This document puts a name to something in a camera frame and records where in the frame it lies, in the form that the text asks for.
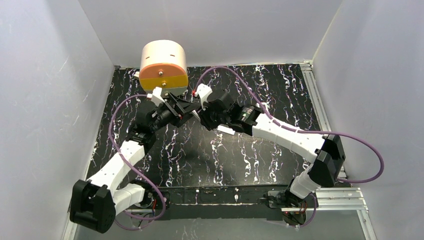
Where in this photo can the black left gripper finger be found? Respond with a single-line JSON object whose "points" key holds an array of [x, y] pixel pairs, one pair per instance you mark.
{"points": [[181, 120], [181, 106]]}

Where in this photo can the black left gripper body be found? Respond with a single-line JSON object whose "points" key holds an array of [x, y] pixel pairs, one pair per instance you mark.
{"points": [[175, 108]]}

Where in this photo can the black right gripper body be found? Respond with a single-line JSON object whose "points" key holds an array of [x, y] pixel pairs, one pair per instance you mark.
{"points": [[205, 112]]}

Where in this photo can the long white rectangular block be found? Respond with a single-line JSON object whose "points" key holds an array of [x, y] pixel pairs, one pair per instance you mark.
{"points": [[195, 114]]}

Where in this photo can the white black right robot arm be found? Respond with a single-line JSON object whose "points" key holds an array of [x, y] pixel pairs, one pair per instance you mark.
{"points": [[324, 152]]}

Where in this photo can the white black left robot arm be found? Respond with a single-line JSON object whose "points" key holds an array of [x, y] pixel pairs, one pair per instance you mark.
{"points": [[97, 201]]}

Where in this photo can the cylindrical drawer box orange front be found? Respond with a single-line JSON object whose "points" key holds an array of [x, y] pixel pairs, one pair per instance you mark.
{"points": [[163, 64]]}

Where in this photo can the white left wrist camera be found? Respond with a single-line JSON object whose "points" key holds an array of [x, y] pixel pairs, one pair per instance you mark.
{"points": [[156, 96]]}

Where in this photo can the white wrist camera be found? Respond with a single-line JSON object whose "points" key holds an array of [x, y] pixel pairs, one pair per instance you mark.
{"points": [[156, 96], [202, 92]]}

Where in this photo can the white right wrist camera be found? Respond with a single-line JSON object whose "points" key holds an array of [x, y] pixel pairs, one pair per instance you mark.
{"points": [[202, 92]]}

